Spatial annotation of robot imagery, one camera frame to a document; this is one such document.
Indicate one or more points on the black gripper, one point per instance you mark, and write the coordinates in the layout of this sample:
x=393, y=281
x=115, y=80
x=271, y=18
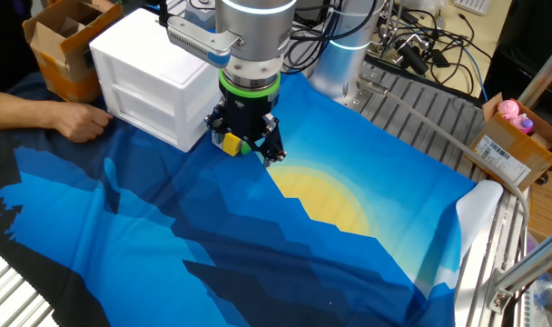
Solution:
x=249, y=113

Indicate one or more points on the pink pig toy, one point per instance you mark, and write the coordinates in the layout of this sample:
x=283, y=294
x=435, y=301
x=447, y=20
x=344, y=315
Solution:
x=508, y=109

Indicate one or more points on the open brown cardboard box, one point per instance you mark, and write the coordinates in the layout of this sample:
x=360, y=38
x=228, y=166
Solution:
x=60, y=50

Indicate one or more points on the grey emergency stop box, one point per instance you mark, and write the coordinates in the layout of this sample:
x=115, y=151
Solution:
x=199, y=13

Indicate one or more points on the cardboard box with white label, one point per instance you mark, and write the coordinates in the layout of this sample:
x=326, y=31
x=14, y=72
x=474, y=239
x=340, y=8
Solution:
x=516, y=150

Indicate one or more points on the clear plastic bag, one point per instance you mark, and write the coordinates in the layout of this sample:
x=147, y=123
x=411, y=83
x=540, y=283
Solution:
x=550, y=290

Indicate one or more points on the pink bottle with blue cap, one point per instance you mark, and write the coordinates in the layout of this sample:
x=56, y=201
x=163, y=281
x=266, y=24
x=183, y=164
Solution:
x=525, y=124

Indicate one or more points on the person's black shirt torso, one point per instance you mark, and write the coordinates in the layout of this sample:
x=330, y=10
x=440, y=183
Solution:
x=8, y=41

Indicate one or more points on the aluminium frame post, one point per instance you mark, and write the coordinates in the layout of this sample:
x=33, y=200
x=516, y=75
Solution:
x=530, y=268
x=546, y=70

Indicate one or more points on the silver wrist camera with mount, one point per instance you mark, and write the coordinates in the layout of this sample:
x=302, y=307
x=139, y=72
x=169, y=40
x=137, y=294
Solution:
x=199, y=41

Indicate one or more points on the blue mountain print cloth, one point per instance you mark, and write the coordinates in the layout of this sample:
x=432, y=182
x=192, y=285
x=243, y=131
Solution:
x=212, y=236

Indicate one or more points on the white plastic drawer cabinet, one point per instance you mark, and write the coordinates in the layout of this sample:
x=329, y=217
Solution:
x=153, y=77

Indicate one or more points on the yellow box with green button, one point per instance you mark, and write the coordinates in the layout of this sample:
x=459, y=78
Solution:
x=233, y=144

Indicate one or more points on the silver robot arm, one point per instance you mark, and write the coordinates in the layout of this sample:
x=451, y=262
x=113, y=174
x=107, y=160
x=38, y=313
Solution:
x=258, y=32

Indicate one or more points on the person's bare hand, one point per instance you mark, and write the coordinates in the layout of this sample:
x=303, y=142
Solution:
x=78, y=121

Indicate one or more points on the white keyboard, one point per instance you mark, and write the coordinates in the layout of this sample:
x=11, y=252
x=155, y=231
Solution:
x=473, y=5

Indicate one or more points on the person's bare forearm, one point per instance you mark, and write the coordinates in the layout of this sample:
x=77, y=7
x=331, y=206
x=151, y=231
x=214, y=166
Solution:
x=17, y=110

